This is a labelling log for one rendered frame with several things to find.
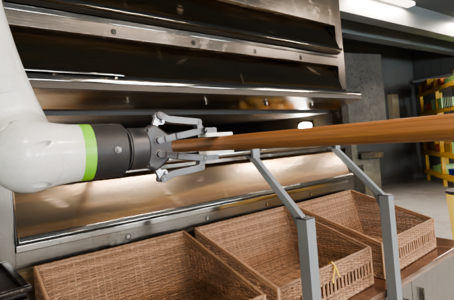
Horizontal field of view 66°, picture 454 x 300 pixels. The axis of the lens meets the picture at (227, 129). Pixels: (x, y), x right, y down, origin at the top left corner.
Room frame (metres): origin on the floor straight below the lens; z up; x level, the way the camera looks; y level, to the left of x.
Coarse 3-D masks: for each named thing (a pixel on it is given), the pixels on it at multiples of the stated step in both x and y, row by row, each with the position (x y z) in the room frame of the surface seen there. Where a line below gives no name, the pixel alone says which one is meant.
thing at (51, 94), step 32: (64, 96) 1.14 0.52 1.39; (96, 96) 1.20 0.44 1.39; (128, 96) 1.26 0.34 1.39; (160, 96) 1.33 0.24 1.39; (192, 96) 1.40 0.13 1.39; (224, 96) 1.49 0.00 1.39; (256, 96) 1.59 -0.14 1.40; (288, 96) 1.71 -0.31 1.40; (320, 96) 1.86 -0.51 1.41; (352, 96) 2.04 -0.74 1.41
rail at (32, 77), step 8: (48, 80) 1.06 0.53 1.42; (56, 80) 1.07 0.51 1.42; (64, 80) 1.09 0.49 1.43; (72, 80) 1.10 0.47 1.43; (80, 80) 1.12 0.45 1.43; (88, 80) 1.13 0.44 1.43; (96, 80) 1.15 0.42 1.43; (104, 80) 1.17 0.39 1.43; (112, 80) 1.18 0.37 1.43; (120, 80) 1.20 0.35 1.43; (128, 80) 1.22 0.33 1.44; (136, 80) 1.24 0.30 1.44; (144, 80) 1.25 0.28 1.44; (152, 80) 1.28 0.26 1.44; (208, 88) 1.43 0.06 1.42; (216, 88) 1.45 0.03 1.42; (224, 88) 1.47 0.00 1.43; (232, 88) 1.50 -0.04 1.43; (240, 88) 1.53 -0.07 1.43; (248, 88) 1.56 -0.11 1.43; (256, 88) 1.59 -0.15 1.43; (264, 88) 1.62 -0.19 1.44; (272, 88) 1.65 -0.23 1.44; (280, 88) 1.69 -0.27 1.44
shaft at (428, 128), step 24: (384, 120) 0.45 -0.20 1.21; (408, 120) 0.42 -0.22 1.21; (432, 120) 0.39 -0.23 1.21; (192, 144) 0.80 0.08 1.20; (216, 144) 0.72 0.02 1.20; (240, 144) 0.66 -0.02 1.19; (264, 144) 0.61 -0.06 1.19; (288, 144) 0.57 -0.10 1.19; (312, 144) 0.53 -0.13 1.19; (336, 144) 0.50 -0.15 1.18; (360, 144) 0.48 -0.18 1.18
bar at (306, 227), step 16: (176, 160) 1.06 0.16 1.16; (256, 160) 1.23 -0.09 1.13; (272, 176) 1.19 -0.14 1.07; (288, 208) 1.13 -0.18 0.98; (384, 208) 1.37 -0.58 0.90; (304, 224) 1.07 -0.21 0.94; (384, 224) 1.37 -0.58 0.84; (304, 240) 1.07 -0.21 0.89; (384, 240) 1.38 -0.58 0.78; (304, 256) 1.07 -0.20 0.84; (384, 256) 1.38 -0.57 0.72; (304, 272) 1.08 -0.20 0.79; (400, 272) 1.38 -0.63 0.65; (304, 288) 1.08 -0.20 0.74; (400, 288) 1.37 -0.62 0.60
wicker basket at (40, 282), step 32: (96, 256) 1.23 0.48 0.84; (128, 256) 1.30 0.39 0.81; (160, 256) 1.37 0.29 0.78; (192, 256) 1.40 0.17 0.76; (64, 288) 1.15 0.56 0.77; (96, 288) 1.21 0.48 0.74; (128, 288) 1.26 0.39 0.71; (192, 288) 1.40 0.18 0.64; (224, 288) 1.24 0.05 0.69; (256, 288) 1.11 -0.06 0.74
